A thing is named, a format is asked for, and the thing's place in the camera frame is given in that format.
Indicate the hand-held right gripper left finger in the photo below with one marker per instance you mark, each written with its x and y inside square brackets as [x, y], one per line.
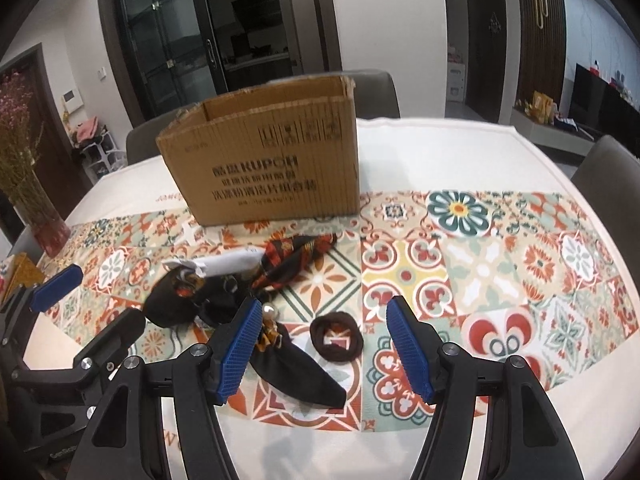
[240, 355]

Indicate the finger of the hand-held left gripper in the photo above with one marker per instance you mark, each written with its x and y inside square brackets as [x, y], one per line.
[57, 287]
[117, 340]

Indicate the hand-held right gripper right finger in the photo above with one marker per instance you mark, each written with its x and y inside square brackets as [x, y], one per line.
[410, 350]

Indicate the white sock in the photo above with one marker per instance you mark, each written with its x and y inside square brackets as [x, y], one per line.
[230, 262]

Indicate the orange black striped scarf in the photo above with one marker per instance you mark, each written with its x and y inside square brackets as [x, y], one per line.
[295, 260]

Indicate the brown cardboard box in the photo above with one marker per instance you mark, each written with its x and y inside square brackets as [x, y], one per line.
[260, 180]

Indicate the yellow wooden box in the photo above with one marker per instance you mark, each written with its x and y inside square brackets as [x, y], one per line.
[20, 275]

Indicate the white shoe rack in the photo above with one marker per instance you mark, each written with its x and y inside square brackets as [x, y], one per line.
[102, 155]

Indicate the glass vase with dried flowers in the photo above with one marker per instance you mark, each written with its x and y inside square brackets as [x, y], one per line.
[55, 135]

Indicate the pink bag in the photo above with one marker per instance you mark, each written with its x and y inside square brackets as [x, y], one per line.
[85, 130]

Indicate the grey dining chair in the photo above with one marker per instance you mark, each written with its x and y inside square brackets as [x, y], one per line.
[375, 95]
[145, 142]
[610, 170]

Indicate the white intercom panel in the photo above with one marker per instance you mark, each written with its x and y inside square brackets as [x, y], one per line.
[71, 101]

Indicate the dark sliding glass door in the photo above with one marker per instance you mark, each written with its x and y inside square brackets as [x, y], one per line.
[165, 45]

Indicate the white hallway box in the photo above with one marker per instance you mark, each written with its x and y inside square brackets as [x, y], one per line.
[455, 87]

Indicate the yellow snack packages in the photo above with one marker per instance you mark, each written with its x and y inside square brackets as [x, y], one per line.
[541, 106]

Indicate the dark hallway door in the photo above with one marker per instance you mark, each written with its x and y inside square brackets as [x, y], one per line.
[482, 60]

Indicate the slatted wooden wall panel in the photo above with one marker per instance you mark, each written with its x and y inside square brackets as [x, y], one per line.
[550, 50]

